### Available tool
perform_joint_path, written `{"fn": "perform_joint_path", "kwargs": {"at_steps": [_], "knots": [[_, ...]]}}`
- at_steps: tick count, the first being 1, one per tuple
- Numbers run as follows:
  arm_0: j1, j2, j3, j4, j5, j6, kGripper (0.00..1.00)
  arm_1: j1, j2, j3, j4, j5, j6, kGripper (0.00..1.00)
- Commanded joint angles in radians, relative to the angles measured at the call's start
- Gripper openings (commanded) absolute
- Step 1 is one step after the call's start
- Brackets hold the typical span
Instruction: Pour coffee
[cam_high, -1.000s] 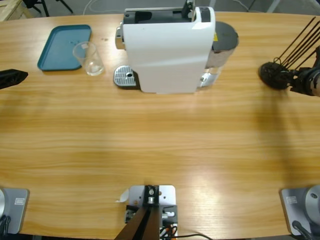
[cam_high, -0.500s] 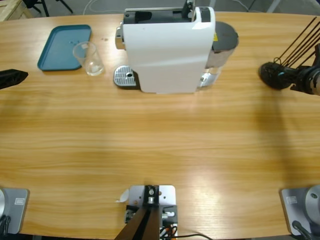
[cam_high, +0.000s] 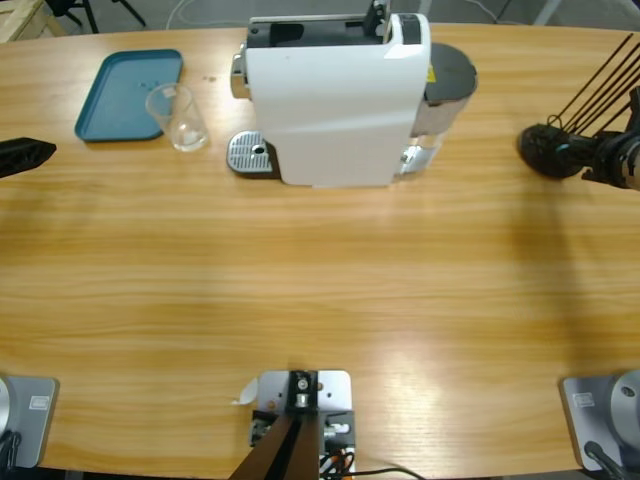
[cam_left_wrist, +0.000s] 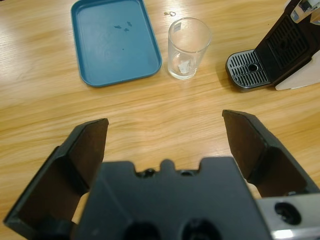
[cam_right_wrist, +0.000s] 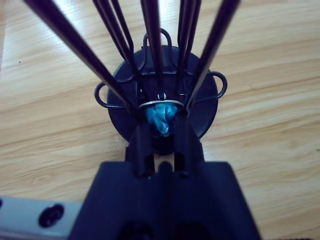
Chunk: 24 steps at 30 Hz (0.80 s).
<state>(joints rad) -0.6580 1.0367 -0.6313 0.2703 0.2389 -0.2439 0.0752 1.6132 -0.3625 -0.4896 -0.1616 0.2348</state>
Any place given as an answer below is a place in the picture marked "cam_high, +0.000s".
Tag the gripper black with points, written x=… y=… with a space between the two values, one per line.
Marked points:
x=617 y=160

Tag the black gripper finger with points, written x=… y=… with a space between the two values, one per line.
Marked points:
x=20 y=157

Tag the clear glass cup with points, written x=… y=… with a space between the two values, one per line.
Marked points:
x=180 y=125

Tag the white coffee machine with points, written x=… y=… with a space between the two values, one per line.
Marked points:
x=330 y=100

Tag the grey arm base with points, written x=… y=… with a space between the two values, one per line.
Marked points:
x=35 y=425
x=595 y=420

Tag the black capsule holder with rods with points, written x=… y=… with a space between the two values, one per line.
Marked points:
x=537 y=145

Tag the teal plastic tray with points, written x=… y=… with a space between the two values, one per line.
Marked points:
x=115 y=100

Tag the wooden crate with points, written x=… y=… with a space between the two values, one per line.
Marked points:
x=25 y=20

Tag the black chair base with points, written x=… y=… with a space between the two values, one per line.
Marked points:
x=62 y=5

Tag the white paper tag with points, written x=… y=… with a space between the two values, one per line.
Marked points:
x=247 y=392

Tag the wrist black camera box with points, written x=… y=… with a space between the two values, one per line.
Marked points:
x=635 y=107

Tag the white metal frame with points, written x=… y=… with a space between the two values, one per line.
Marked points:
x=550 y=12

